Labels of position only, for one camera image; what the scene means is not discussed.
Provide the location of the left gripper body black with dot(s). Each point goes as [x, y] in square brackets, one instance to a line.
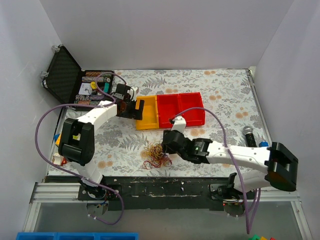
[135, 110]

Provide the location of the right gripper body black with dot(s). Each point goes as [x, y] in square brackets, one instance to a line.
[167, 144]

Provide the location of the yellow plastic bin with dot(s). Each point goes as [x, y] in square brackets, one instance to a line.
[150, 115]

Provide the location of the red plastic bin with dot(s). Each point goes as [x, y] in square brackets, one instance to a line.
[168, 107]
[194, 117]

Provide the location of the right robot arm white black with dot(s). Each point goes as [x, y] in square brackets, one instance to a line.
[271, 166]

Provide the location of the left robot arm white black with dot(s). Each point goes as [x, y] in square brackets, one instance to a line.
[77, 139]

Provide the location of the black poker chip case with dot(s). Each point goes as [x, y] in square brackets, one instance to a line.
[65, 80]

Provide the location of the black silver microphone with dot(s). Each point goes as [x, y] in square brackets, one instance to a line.
[247, 131]

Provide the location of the yellow toy brick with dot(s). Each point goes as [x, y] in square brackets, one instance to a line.
[57, 139]

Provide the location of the red white toy block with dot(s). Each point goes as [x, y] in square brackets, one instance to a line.
[58, 159]

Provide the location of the blue toy piece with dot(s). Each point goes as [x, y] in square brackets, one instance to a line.
[263, 144]

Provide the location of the green red toy blocks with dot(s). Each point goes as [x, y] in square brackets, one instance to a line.
[258, 237]

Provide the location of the blue plastic tray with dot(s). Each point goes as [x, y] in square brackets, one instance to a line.
[77, 236]

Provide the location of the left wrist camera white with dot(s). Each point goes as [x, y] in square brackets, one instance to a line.
[133, 91]

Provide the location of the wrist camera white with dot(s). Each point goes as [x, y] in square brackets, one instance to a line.
[133, 91]
[179, 124]

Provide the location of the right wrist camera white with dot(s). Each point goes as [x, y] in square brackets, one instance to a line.
[179, 124]

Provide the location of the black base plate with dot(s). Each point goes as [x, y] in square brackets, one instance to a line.
[160, 193]

